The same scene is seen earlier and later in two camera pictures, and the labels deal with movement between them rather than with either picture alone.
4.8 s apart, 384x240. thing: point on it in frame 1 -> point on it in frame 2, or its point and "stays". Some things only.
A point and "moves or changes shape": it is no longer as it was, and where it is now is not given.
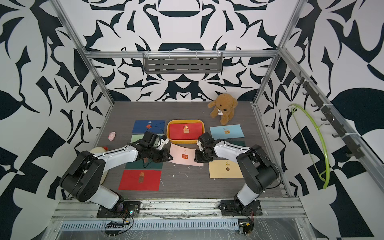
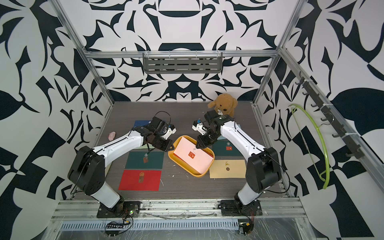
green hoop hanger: [328, 176] stays
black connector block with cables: [113, 229] stays
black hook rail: [356, 150] stays
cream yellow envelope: [224, 169] stays
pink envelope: [184, 156] moves or changes shape
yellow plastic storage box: [184, 121] -> [183, 165]
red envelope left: [140, 180] stays
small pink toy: [111, 136] stays
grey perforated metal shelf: [183, 62] stays
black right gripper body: [201, 156] -> [210, 132]
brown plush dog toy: [224, 105] stays
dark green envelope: [139, 165] stays
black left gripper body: [158, 154] -> [156, 135]
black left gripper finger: [168, 157] -> [167, 145]
